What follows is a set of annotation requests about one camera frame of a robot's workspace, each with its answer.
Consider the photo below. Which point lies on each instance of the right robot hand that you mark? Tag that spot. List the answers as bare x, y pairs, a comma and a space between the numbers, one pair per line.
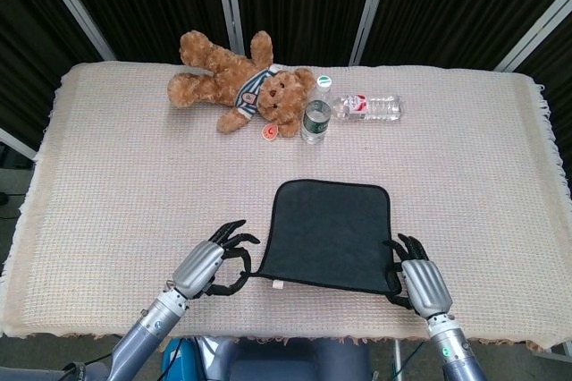
424, 285

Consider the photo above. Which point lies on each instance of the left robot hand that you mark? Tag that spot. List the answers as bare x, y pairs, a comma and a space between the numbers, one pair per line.
199, 267

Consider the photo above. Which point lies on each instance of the pink and black cloth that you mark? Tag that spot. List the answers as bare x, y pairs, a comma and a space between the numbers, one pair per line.
330, 229

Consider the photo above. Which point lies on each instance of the blue robot base cover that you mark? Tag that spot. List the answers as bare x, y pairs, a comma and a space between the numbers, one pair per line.
179, 363

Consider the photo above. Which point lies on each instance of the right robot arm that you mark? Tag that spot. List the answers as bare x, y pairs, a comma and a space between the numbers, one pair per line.
456, 349

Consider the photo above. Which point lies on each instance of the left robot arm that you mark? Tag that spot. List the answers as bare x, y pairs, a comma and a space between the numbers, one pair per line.
147, 336

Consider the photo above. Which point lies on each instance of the brown teddy bear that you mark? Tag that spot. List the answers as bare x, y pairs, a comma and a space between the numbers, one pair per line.
219, 72

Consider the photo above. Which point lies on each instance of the grey metal table leg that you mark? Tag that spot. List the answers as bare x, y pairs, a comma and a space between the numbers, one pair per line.
396, 358

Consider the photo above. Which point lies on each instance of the beige woven table cloth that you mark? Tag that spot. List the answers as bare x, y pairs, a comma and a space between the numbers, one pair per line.
134, 197

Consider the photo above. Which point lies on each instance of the grey-blue robot torso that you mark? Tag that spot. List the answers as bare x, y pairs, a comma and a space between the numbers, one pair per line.
304, 361

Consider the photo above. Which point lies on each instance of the orange teddy hang tag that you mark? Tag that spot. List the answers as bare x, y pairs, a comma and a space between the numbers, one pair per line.
269, 131

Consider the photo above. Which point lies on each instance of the water bottle red label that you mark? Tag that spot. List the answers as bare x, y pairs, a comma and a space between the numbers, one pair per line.
375, 108

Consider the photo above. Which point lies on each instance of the water bottle green label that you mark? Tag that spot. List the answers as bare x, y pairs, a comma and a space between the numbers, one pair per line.
316, 119

